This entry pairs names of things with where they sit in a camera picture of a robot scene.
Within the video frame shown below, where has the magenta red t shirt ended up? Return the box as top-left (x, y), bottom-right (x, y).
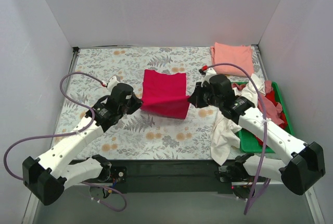
top-left (141, 69), bottom-right (189, 119)

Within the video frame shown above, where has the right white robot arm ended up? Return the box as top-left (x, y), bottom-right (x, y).
top-left (188, 74), bottom-right (325, 195)

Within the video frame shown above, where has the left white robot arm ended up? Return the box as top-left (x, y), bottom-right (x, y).
top-left (22, 83), bottom-right (143, 206)

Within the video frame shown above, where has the folded salmon pink t shirt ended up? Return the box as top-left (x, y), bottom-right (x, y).
top-left (210, 43), bottom-right (254, 77)

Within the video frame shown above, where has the white t shirt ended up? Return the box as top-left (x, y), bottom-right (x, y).
top-left (210, 74), bottom-right (272, 165)

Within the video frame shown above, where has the red t shirt in tray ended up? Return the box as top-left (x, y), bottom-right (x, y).
top-left (253, 90), bottom-right (288, 144)

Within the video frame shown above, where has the dusty pink t shirt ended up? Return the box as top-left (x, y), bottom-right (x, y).
top-left (232, 77), bottom-right (288, 129)

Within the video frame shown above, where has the green plastic tray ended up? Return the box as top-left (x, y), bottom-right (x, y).
top-left (236, 80), bottom-right (294, 154)

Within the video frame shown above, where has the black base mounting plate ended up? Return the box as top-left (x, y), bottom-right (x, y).
top-left (46, 157), bottom-right (261, 195)

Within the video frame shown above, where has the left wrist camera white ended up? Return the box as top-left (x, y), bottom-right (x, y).
top-left (102, 76), bottom-right (120, 92)

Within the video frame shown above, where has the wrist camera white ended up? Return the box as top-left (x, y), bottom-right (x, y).
top-left (199, 65), bottom-right (217, 86)
top-left (102, 76), bottom-right (120, 92)

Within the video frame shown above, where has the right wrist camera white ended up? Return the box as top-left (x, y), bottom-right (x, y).
top-left (199, 65), bottom-right (217, 86)

